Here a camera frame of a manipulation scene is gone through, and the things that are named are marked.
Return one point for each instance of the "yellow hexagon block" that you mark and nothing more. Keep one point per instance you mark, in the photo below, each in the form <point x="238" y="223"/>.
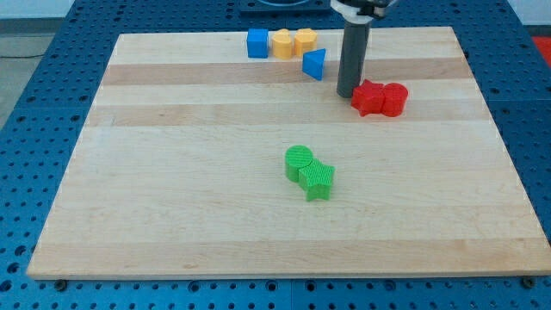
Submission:
<point x="305" y="40"/>

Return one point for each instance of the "light wooden board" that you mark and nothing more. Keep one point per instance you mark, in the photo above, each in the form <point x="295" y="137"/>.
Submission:
<point x="179" y="170"/>

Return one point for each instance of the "blue cube block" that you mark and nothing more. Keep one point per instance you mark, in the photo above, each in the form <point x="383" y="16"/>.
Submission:
<point x="257" y="43"/>

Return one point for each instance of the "red star block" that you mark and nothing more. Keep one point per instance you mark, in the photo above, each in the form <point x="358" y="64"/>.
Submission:
<point x="368" y="98"/>

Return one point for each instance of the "green cylinder block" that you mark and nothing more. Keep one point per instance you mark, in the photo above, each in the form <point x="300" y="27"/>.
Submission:
<point x="296" y="158"/>

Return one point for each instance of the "red cylinder block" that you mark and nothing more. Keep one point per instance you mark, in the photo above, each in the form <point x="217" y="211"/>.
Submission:
<point x="395" y="96"/>

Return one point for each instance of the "green star block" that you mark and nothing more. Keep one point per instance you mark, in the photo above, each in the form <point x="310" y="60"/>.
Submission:
<point x="316" y="180"/>

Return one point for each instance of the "blue triangle block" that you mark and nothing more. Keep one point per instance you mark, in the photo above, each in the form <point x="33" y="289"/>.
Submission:
<point x="313" y="63"/>

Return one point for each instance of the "white pusher rod mount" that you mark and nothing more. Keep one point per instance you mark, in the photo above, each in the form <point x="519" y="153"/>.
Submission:
<point x="363" y="10"/>

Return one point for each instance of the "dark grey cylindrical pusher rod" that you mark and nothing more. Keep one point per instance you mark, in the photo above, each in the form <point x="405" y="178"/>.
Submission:
<point x="353" y="52"/>

